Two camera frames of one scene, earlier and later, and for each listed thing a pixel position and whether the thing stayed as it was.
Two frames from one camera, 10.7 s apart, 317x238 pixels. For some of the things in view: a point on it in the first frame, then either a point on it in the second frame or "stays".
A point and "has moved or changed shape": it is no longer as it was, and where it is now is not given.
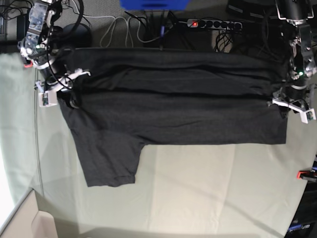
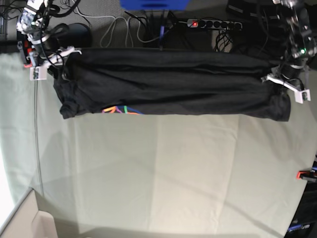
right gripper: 291,95 -> 301,92
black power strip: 215,24 stays
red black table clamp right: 306,174 stays
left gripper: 55,81 -> 63,52
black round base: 77,36 stays
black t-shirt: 125,98 has moved or changed shape
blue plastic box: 152,5 stays
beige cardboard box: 26,220 stays
